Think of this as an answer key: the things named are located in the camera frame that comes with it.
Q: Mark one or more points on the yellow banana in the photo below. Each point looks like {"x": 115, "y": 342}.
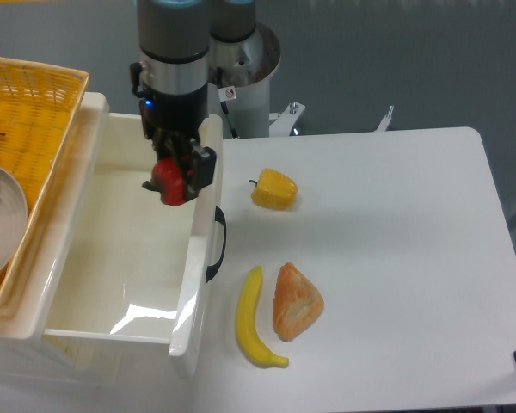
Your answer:
{"x": 252, "y": 346}

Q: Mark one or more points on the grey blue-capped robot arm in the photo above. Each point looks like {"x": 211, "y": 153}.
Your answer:
{"x": 171, "y": 83}

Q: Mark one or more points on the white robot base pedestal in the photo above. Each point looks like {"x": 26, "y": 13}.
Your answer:
{"x": 239, "y": 87}

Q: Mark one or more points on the red bell pepper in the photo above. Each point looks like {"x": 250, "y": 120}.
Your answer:
{"x": 166, "y": 180}

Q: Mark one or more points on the black drawer handle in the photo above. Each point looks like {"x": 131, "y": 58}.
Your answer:
{"x": 219, "y": 244}

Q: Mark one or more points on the grey ribbed plate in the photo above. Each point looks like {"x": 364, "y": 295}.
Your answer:
{"x": 13, "y": 216}

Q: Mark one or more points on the yellow bell pepper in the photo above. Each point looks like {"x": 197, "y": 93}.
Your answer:
{"x": 274, "y": 190}

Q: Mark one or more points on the open white upper drawer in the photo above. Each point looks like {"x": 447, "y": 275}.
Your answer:
{"x": 136, "y": 268}

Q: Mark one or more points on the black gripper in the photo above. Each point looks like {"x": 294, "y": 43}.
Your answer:
{"x": 162, "y": 114}

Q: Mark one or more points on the white table bracket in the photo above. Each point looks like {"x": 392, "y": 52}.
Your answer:
{"x": 384, "y": 124}

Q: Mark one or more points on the triangular orange pastry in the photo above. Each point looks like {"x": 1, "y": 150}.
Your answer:
{"x": 297, "y": 303}

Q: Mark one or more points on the yellow woven basket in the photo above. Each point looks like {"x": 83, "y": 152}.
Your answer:
{"x": 38, "y": 105}

